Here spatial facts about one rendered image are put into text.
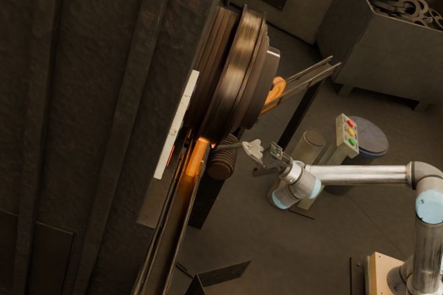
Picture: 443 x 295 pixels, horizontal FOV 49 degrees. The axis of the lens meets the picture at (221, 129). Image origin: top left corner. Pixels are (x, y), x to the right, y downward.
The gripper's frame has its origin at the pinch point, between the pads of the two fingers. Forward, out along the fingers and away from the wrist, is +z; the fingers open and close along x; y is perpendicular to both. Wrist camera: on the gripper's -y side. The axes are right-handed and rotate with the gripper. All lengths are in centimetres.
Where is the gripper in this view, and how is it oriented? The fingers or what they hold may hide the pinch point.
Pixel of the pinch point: (243, 145)
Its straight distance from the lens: 193.0
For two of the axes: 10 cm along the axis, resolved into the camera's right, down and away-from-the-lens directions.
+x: -1.6, 6.3, -7.6
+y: 5.9, -5.6, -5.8
